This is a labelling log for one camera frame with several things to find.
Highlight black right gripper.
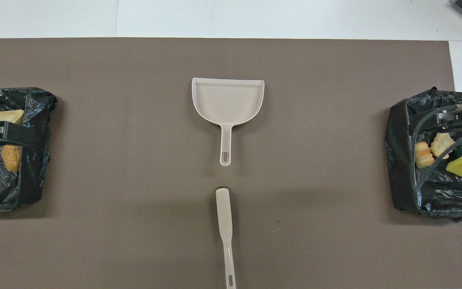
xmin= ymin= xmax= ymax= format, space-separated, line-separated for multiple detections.
xmin=436 ymin=104 xmax=462 ymax=131

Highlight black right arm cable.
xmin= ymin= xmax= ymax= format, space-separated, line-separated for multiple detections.
xmin=410 ymin=105 xmax=462 ymax=191

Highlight bin lined with black bag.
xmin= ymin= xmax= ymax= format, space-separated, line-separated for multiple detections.
xmin=385 ymin=87 xmax=462 ymax=222
xmin=0 ymin=87 xmax=58 ymax=212

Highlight plain yellow sponge block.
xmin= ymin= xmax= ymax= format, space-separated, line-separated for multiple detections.
xmin=446 ymin=153 xmax=462 ymax=178

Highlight orange-brown bread roll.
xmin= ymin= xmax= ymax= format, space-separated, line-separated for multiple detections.
xmin=1 ymin=144 xmax=22 ymax=173

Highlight beige hand brush black bristles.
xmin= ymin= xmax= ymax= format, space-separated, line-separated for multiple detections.
xmin=215 ymin=187 xmax=237 ymax=289

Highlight brown table mat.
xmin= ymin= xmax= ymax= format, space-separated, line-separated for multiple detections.
xmin=0 ymin=38 xmax=462 ymax=289

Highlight beige foam chunk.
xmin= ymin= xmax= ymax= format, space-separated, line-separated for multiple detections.
xmin=431 ymin=132 xmax=455 ymax=159
xmin=414 ymin=141 xmax=435 ymax=168
xmin=0 ymin=109 xmax=25 ymax=125

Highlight beige plastic dustpan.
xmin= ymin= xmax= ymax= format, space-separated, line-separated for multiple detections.
xmin=191 ymin=77 xmax=265 ymax=167

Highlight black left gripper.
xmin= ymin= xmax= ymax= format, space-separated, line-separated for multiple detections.
xmin=0 ymin=120 xmax=36 ymax=149

